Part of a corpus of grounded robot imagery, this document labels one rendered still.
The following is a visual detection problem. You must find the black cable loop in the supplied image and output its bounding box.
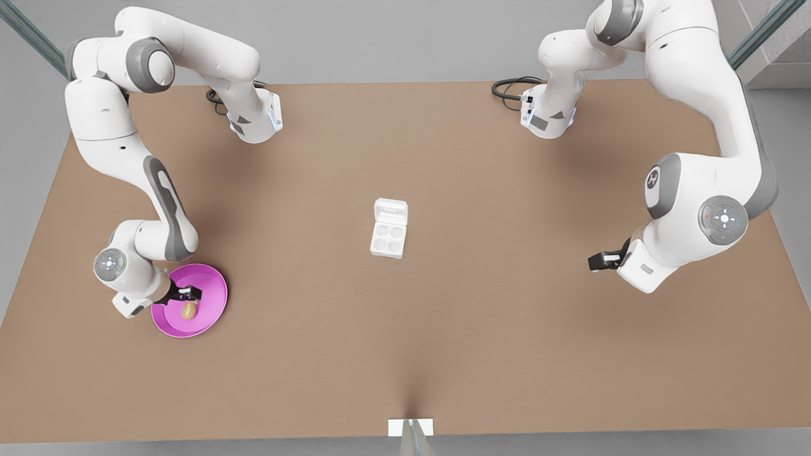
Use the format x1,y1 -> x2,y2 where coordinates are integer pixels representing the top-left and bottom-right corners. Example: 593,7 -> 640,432
206,80 -> 267,116
492,77 -> 546,113

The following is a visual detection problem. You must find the white egg box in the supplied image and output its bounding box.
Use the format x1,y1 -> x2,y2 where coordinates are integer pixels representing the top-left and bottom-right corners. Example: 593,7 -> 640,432
370,222 -> 407,260

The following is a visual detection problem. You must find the magenta plastic plate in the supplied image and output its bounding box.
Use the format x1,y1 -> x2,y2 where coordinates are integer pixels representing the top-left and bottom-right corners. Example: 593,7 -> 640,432
151,263 -> 229,338

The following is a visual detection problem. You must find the white egg box lid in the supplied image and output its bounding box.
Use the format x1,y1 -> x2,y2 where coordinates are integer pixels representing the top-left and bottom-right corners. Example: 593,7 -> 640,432
373,198 -> 409,227

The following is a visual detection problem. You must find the silver frame post with foot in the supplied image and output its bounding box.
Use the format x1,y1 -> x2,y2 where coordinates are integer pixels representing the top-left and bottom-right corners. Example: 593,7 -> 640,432
388,419 -> 436,456

